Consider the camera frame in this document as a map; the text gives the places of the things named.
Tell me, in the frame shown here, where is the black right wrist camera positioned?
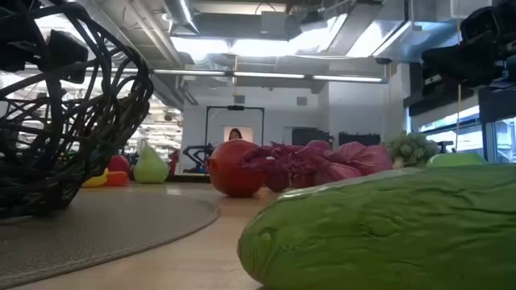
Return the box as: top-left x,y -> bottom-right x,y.
459,0 -> 516,45

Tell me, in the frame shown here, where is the red pomegranate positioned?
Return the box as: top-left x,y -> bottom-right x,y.
206,139 -> 268,198

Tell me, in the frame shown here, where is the red apple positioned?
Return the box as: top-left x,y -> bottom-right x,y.
106,154 -> 131,175

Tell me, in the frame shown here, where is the large green cucumber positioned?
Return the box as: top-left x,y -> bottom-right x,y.
236,163 -> 516,290

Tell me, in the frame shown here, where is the silver ceiling air duct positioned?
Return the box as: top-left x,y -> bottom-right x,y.
160,0 -> 202,36

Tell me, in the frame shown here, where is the purple grape bunch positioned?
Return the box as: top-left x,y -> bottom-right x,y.
239,139 -> 394,193

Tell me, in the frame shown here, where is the black background monitor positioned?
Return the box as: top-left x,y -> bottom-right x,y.
291,127 -> 335,147
338,131 -> 382,147

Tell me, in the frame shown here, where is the yellow hanging cord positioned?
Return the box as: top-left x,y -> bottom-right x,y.
455,0 -> 462,154

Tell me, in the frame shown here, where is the long ceiling tube light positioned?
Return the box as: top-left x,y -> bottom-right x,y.
152,68 -> 389,85

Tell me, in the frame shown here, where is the dark woven wicker basket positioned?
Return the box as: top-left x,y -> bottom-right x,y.
0,0 -> 155,221

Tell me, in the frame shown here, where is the yellow lemon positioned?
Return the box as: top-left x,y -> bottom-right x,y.
81,168 -> 110,189

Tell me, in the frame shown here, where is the round grey placemat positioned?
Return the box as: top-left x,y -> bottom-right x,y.
0,188 -> 221,289

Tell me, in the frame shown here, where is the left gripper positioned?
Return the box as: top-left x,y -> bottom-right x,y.
0,29 -> 89,84

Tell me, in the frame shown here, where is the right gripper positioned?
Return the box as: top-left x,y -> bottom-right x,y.
421,34 -> 516,88

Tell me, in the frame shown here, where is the green apple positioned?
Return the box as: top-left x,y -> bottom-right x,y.
426,151 -> 489,168

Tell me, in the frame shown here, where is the black background rig frame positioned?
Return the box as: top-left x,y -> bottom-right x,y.
204,105 -> 266,175

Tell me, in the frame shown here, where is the red background object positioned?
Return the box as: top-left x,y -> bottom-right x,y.
168,148 -> 181,178

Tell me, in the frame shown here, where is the pale green pear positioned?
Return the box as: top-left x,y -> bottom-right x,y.
132,144 -> 170,185

